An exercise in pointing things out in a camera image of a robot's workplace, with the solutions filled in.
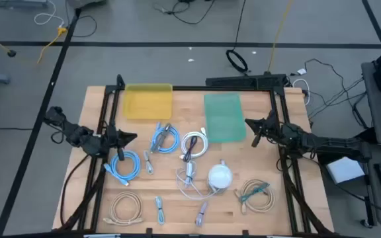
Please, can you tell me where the green translucent plastic tray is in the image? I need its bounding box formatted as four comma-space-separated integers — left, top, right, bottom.
203, 92, 247, 144

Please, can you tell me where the white coiled usb cable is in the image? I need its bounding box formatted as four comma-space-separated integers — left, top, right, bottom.
179, 127, 210, 160

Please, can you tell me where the pale lavender bundled short cable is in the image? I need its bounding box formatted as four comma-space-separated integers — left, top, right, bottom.
194, 201, 208, 228

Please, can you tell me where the beige coiled braided cable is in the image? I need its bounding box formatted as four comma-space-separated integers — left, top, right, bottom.
103, 190, 144, 227
235, 178, 276, 215

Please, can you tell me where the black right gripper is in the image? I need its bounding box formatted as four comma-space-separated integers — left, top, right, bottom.
244, 110, 284, 149

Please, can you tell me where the grey striped braided cable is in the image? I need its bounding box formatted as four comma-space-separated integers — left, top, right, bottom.
157, 123, 173, 149

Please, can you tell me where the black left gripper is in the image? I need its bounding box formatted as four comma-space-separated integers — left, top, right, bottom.
103, 124, 139, 162

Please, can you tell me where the white floor cable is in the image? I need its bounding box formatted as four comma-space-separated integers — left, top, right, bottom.
33, 0, 65, 27

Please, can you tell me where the light blue bundled short cable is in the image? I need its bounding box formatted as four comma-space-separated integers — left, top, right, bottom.
154, 195, 166, 225

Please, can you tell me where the yellow cable with plug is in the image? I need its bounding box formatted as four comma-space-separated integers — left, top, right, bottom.
36, 26, 69, 64

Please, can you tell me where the light blue coiled usb cable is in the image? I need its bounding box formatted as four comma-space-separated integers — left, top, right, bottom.
103, 150, 142, 186
149, 121, 181, 155

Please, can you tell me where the black tangled floor cable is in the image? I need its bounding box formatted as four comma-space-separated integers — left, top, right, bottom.
153, 0, 216, 26

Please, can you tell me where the black aluminium table frame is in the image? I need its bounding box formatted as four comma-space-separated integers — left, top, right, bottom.
53, 74, 335, 238

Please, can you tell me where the white lamp power cord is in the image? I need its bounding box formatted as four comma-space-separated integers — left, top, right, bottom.
175, 160, 222, 201

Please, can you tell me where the black coiled floor cable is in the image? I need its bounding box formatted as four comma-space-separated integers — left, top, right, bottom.
226, 0, 249, 73

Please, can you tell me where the white paper box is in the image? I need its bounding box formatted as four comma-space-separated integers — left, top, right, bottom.
325, 157, 366, 185

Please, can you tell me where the yellow floor cable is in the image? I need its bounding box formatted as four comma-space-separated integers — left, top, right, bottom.
268, 0, 294, 73

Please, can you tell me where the yellow translucent plastic tray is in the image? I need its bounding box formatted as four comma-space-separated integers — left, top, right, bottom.
122, 83, 174, 120

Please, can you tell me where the white usb cable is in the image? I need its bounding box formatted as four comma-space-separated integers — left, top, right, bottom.
179, 127, 210, 160
143, 149, 155, 175

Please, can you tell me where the dark purple braided cable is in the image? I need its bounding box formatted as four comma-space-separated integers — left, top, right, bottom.
183, 135, 198, 163

